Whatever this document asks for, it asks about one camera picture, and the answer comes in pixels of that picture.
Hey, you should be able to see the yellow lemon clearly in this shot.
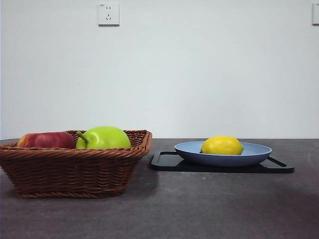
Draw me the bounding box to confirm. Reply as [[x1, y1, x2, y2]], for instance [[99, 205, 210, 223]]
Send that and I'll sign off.
[[200, 135, 244, 156]]

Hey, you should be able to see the pale blue plate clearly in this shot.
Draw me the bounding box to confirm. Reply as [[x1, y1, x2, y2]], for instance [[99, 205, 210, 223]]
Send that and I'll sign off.
[[174, 140, 273, 168]]

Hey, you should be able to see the brown wicker basket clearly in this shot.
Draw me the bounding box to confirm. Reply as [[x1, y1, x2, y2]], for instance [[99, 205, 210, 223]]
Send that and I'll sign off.
[[0, 129, 153, 199]]

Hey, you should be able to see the green apple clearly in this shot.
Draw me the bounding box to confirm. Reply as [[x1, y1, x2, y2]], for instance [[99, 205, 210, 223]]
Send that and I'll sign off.
[[75, 125, 132, 150]]

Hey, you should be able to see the dark rectangular tray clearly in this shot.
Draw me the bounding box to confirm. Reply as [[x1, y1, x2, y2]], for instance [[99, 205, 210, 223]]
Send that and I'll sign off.
[[151, 150, 295, 174]]

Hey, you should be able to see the red apple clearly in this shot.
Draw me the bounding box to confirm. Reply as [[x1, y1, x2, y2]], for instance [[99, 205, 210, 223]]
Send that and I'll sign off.
[[17, 131, 77, 149]]

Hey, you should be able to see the white wall socket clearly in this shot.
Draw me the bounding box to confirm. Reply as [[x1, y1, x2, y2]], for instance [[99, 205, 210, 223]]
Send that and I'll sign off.
[[312, 3, 319, 26], [97, 2, 121, 27]]

